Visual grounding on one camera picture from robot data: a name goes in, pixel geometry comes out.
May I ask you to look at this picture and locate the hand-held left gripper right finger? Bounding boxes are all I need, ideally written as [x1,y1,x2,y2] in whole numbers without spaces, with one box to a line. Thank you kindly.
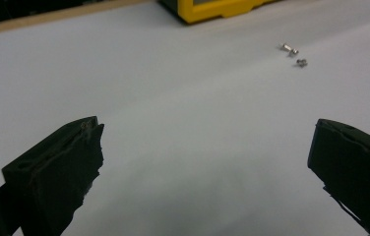
[307,118,370,236]

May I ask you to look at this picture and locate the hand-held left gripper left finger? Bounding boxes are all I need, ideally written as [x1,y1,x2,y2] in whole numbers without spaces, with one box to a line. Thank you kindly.
[1,115,105,236]

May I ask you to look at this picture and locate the yellow plastic box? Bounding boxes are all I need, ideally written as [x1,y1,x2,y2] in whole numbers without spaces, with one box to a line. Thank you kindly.
[157,0,282,26]

